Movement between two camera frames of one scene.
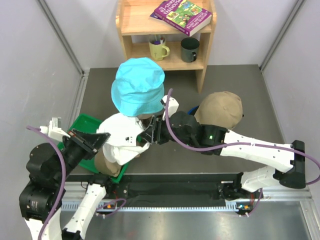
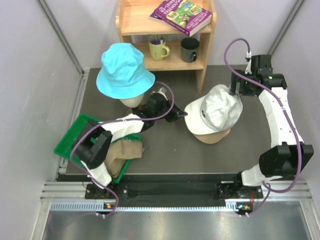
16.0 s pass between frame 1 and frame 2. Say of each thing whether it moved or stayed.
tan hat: moved
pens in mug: stayed
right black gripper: moved
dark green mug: stayed
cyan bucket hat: moved
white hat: moved
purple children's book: stayed
